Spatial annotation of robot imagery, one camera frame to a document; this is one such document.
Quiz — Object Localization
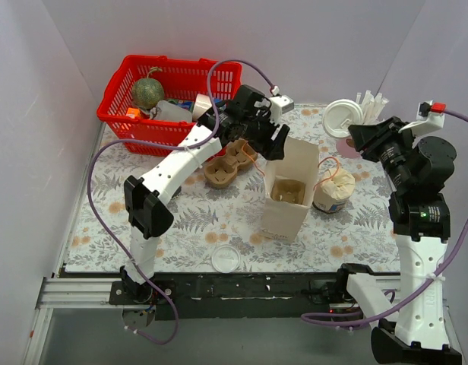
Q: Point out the kraft paper bag orange handles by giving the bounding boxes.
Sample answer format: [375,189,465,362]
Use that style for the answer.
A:
[258,137,324,242]

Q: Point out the brown pulp cup carrier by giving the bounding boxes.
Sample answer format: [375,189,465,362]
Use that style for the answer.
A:
[270,179,305,205]
[204,139,258,189]

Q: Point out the white plastic coffee lid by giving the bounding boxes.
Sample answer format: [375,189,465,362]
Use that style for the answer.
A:
[211,245,241,274]

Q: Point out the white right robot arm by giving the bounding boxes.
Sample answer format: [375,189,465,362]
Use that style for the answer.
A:
[348,117,463,364]

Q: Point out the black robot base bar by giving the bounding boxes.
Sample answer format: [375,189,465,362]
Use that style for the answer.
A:
[109,273,361,321]

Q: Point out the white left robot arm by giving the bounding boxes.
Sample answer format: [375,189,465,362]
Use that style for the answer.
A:
[120,84,294,304]

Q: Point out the pink straw holder cup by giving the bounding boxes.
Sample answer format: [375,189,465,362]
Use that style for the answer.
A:
[336,138,361,159]

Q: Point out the white wrapped straws bundle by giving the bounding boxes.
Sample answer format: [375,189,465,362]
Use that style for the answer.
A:
[356,90,389,125]

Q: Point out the blue white can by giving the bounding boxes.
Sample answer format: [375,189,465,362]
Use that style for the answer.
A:
[191,94,213,121]

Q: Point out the red plastic shopping basket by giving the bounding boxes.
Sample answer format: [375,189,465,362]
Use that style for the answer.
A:
[96,55,243,159]

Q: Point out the grey pouch package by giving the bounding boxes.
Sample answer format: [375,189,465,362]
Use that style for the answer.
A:
[150,100,193,122]

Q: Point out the floral patterned table mat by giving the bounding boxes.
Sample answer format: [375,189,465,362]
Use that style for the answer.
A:
[65,104,400,274]

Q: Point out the green round melon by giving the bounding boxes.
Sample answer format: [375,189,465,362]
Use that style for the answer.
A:
[131,66,165,110]

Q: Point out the orange small carton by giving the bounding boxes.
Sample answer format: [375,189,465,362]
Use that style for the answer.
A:
[125,107,141,119]

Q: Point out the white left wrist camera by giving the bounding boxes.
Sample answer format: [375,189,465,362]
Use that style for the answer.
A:
[270,85,295,115]

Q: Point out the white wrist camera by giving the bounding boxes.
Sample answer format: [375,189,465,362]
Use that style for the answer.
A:
[270,85,295,115]
[398,100,446,137]

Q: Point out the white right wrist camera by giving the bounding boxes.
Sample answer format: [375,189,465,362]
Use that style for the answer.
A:
[398,100,446,137]

